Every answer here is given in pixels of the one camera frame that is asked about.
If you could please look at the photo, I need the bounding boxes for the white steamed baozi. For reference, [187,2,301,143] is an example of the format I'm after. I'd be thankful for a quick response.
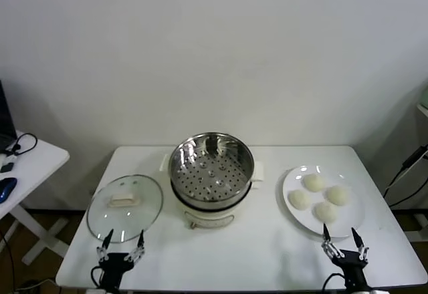
[288,189,310,210]
[303,173,325,194]
[313,201,338,223]
[326,185,349,206]

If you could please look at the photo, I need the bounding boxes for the dark laptop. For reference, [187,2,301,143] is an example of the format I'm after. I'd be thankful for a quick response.
[0,80,18,151]

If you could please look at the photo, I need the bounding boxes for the white metal frame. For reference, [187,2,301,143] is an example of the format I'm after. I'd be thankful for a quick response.
[405,206,428,243]

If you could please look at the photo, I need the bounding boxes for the blue computer mouse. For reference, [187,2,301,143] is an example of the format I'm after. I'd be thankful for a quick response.
[0,176,18,203]

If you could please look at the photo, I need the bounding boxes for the round glass pot lid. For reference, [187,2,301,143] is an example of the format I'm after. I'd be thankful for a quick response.
[86,173,165,244]

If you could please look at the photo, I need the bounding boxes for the white side table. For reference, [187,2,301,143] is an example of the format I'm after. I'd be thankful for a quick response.
[0,130,70,265]

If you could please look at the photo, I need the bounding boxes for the black power adapter cable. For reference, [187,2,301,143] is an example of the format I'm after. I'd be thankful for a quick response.
[383,143,428,208]

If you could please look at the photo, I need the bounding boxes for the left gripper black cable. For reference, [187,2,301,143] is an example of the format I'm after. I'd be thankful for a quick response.
[91,265,105,291]

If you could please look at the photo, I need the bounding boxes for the white oval plate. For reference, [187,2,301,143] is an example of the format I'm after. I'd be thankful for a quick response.
[282,164,366,239]

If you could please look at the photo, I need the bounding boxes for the black looped earphone cable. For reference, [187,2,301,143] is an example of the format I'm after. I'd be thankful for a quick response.
[5,132,38,157]

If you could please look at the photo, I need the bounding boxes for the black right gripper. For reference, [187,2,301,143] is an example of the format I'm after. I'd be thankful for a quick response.
[320,223,370,291]

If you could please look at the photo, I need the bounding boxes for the stainless steel steamer basket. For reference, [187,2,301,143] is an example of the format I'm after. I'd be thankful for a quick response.
[159,132,265,208]

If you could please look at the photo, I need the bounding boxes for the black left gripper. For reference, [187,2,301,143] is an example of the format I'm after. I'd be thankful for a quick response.
[96,229,146,291]

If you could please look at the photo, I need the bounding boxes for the black floor cable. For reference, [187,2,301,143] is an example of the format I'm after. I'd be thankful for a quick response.
[0,230,16,291]

